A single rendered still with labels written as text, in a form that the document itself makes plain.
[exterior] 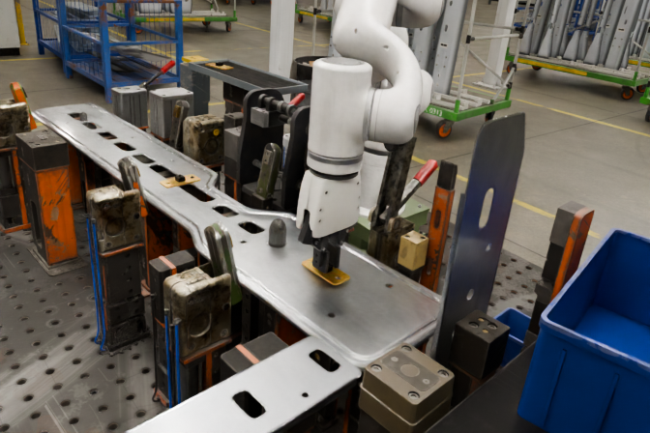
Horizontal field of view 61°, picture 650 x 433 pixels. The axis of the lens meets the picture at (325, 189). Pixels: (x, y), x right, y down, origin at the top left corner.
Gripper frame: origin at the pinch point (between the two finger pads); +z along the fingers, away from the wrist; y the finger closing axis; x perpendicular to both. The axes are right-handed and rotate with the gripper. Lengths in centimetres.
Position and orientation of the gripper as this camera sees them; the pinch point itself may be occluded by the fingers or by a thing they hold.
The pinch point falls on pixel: (326, 256)
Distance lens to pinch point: 91.1
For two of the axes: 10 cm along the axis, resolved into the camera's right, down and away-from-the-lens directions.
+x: 6.8, 3.4, -6.5
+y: -7.3, 2.2, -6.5
